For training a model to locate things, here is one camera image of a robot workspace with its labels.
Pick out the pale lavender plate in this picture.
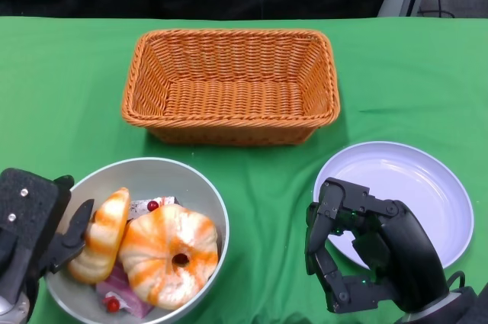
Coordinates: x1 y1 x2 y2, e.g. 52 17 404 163
312 140 476 271

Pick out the magenta pink cake slice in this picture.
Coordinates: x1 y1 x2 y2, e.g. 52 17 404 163
95 262 156 319

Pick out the green tablecloth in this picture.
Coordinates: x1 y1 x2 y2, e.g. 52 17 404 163
0 14 488 324

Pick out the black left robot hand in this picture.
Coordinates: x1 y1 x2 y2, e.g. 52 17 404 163
40 174 95 275

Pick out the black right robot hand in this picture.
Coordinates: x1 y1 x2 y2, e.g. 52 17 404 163
303 177 449 314

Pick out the grey bowl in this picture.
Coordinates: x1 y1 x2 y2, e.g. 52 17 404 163
43 156 231 324

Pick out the chocolate cake slice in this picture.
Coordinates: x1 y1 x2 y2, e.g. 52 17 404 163
127 196 180 222

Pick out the orange wicker basket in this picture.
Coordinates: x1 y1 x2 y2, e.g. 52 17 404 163
120 28 342 146

